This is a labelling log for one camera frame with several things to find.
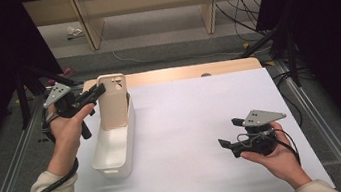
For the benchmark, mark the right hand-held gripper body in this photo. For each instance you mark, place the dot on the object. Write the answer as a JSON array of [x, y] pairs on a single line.
[[262, 117]]

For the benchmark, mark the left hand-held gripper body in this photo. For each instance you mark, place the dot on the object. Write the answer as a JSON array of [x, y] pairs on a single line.
[[57, 93]]

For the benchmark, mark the beige phone case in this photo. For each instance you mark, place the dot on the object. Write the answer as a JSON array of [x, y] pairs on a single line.
[[114, 107]]

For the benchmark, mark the white plastic storage box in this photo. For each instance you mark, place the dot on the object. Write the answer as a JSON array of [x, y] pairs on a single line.
[[113, 147]]

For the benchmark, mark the person's left hand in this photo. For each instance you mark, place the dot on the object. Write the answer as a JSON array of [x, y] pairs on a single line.
[[66, 134]]

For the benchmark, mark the person's right hand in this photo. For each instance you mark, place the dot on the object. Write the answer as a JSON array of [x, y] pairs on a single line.
[[282, 161]]

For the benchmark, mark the pink object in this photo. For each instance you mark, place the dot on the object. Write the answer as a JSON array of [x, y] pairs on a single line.
[[67, 71]]

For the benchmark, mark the black metal stand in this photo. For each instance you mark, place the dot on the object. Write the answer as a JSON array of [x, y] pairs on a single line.
[[293, 58], [22, 96]]

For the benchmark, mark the white scrap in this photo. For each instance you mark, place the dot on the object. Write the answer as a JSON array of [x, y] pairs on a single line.
[[73, 31]]

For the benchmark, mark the wooden table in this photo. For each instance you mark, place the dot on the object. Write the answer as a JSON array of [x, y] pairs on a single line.
[[172, 74]]

